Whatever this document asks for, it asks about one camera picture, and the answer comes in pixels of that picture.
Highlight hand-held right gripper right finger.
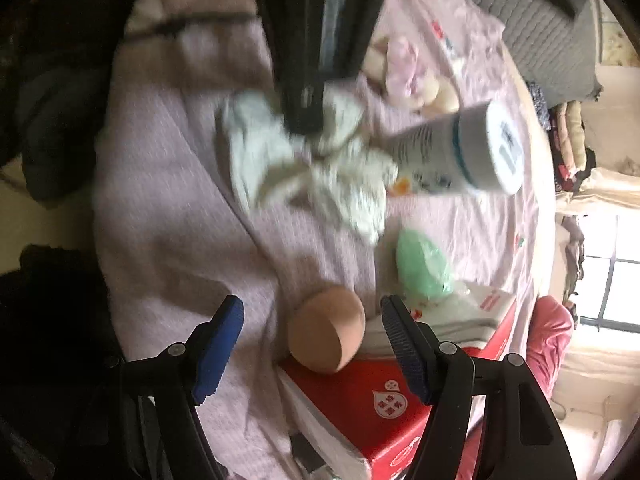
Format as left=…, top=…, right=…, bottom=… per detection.
left=380, top=294, right=578, bottom=480

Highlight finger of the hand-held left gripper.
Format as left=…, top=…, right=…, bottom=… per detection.
left=248, top=0, right=328, bottom=136
left=327, top=0, right=398, bottom=81

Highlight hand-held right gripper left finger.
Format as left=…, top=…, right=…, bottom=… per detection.
left=102, top=295, right=246, bottom=480

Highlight red and white cardboard box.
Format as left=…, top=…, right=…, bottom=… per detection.
left=277, top=280, right=521, bottom=480

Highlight tan egg-shaped sponge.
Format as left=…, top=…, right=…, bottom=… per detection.
left=287, top=285, right=367, bottom=375

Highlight white floral cloth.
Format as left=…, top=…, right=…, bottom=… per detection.
left=215, top=80, right=401, bottom=246

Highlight white tube with grey cap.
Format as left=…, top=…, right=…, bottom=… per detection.
left=372, top=100, right=525, bottom=196

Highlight cream plush toy pink bow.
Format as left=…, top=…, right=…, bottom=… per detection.
left=360, top=35, right=461, bottom=115

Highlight green plastic bag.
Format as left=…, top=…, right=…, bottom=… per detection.
left=395, top=227, right=455, bottom=298

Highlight pink printed bedsheet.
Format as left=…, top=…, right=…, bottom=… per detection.
left=92, top=0, right=556, bottom=480

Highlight pink-red quilt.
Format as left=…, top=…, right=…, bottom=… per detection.
left=525, top=295, right=576, bottom=401

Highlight grey quilted mattress pad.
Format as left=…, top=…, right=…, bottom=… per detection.
left=440, top=0, right=606, bottom=106

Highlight window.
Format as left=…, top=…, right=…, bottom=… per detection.
left=565, top=215, right=640, bottom=336

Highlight pile of clothes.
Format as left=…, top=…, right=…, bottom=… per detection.
left=525, top=80, right=640, bottom=211

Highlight dark cloth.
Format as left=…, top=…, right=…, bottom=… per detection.
left=15, top=50, right=116, bottom=201

